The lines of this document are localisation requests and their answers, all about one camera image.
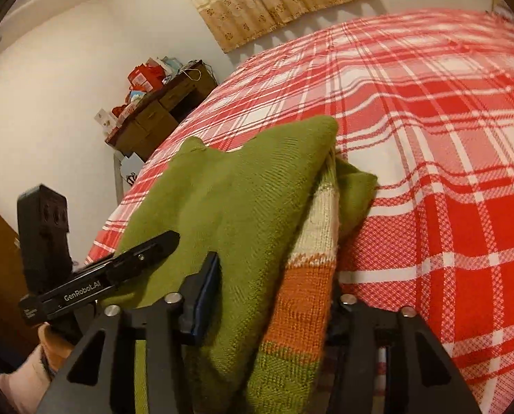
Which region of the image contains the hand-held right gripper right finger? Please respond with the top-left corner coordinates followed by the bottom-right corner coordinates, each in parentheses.
top-left (328, 287), bottom-right (482, 414)

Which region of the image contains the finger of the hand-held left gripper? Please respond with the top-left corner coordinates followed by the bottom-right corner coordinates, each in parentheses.
top-left (104, 230), bottom-right (181, 289)

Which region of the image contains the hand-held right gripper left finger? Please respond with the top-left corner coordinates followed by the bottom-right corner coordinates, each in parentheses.
top-left (36, 251), bottom-right (221, 414)

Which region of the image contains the green knit sweater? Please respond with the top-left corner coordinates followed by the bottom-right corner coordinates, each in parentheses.
top-left (114, 115), bottom-right (379, 414)

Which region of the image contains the person's left forearm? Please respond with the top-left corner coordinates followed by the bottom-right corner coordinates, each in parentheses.
top-left (0, 345), bottom-right (54, 414)

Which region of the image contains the person's left hand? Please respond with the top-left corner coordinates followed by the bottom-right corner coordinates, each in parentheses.
top-left (38, 323), bottom-right (82, 374)

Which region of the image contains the white paper bag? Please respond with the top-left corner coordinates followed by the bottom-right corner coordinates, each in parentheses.
top-left (120, 154), bottom-right (144, 190)

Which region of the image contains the brown wooden desk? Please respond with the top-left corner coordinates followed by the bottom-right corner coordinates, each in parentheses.
top-left (105, 59), bottom-right (219, 161)

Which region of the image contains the small white box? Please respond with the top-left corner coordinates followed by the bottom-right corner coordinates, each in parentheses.
top-left (95, 110), bottom-right (119, 136)

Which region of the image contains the red gift bag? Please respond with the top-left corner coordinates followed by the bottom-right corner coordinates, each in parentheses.
top-left (128, 64), bottom-right (166, 93)

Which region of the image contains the red plaid bed blanket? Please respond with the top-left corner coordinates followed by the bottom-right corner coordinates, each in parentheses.
top-left (84, 8), bottom-right (514, 414)

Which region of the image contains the beige patterned curtain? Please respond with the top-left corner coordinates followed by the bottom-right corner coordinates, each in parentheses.
top-left (165, 0), bottom-right (375, 54)

